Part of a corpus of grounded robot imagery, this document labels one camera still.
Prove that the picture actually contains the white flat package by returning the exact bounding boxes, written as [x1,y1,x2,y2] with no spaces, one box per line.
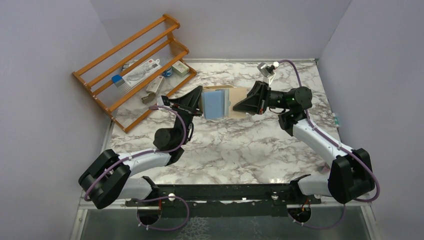
[122,58,162,87]

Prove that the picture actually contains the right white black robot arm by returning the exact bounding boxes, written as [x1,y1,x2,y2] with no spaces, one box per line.
[232,81,377,204]

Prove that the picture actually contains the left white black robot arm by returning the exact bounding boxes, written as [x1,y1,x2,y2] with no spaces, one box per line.
[78,85,203,209]

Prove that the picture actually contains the beige oval tray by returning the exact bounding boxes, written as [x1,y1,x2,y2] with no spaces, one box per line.
[203,85,234,91]

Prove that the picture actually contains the beige leather card holder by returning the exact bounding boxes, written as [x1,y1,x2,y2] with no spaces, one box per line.
[199,87,247,119]

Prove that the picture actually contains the grey white stapler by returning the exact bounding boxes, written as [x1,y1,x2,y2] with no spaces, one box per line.
[141,75,165,104]

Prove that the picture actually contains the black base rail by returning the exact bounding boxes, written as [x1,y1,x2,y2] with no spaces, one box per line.
[119,177,321,221]

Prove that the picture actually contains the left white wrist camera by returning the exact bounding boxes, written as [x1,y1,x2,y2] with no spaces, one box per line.
[157,95,171,106]

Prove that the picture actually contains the blue white tape roll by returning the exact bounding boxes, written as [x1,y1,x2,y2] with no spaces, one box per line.
[161,67,173,78]

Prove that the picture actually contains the orange wooden shelf rack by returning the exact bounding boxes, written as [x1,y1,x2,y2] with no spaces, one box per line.
[72,13,197,133]

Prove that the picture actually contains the blue capped item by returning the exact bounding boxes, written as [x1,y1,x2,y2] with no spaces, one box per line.
[111,74,125,88]

